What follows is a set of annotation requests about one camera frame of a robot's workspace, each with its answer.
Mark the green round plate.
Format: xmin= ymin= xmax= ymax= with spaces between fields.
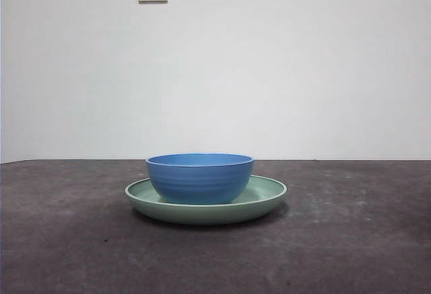
xmin=124 ymin=174 xmax=289 ymax=226

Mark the blue ribbed bowl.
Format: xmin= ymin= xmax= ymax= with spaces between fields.
xmin=145 ymin=153 xmax=255 ymax=205

